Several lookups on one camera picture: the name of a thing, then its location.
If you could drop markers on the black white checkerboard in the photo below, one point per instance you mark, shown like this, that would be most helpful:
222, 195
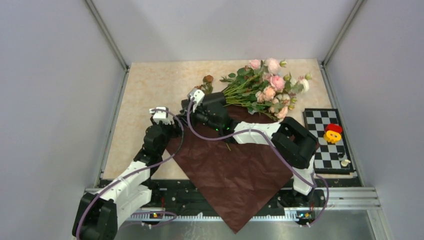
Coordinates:
330, 156

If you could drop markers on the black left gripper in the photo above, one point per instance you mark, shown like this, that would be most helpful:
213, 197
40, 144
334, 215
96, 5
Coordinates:
176, 130

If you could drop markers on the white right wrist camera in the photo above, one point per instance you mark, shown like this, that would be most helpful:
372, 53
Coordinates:
195, 97

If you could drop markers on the red paper bouquet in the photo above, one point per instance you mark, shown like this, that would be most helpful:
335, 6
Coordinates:
237, 180

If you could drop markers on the brown small rose stem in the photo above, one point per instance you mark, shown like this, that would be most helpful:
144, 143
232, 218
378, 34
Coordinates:
207, 86

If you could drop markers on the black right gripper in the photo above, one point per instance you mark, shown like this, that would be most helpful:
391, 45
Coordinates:
192, 116

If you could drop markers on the black cylindrical vase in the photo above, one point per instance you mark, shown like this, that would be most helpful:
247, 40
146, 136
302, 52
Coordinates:
215, 97

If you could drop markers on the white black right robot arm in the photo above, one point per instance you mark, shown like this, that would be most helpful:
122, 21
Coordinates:
293, 144

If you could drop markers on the colourful artificial flower bunch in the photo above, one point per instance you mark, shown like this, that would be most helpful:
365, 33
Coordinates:
261, 87

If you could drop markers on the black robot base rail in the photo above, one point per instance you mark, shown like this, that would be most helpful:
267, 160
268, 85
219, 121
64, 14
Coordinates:
184, 199

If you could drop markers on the red yellow toy block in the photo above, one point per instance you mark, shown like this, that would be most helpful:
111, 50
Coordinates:
333, 133

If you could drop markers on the white toothed cable duct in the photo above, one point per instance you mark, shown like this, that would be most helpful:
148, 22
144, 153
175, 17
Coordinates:
290, 215

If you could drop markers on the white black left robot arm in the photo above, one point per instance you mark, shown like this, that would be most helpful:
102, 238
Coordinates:
101, 214

